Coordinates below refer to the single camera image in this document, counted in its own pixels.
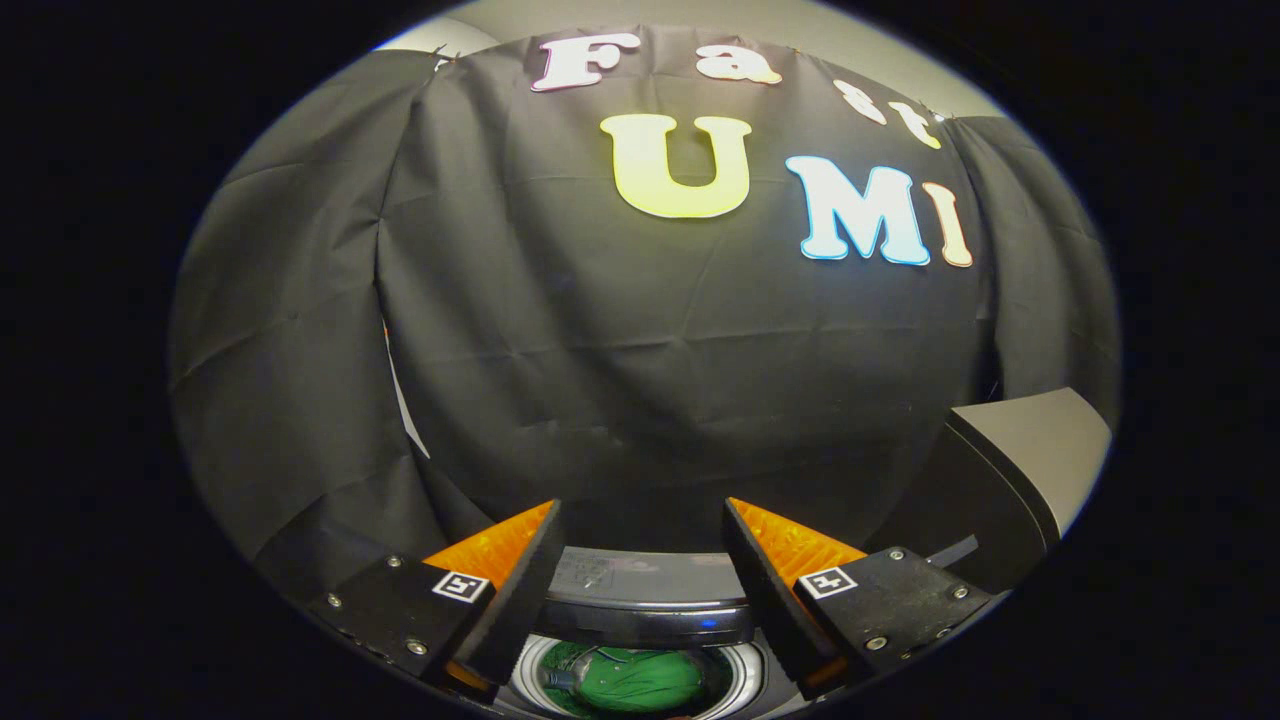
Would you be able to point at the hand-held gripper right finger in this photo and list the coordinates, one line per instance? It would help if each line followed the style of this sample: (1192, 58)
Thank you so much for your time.
(770, 610)

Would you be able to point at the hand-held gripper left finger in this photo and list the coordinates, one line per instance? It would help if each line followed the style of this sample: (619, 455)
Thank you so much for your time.
(515, 610)

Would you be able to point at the grey washing machine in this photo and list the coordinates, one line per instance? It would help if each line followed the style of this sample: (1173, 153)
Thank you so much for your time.
(735, 685)

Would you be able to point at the dark washing machine lid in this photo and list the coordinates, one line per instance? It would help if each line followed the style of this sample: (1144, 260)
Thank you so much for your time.
(650, 600)

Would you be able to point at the green polo shirt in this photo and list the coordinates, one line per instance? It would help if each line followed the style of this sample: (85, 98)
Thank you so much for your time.
(640, 680)

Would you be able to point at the beige cabinet with dark top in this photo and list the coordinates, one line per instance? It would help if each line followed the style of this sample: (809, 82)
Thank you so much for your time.
(960, 510)

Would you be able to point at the black backdrop cloth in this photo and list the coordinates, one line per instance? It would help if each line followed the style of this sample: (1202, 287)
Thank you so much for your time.
(650, 380)

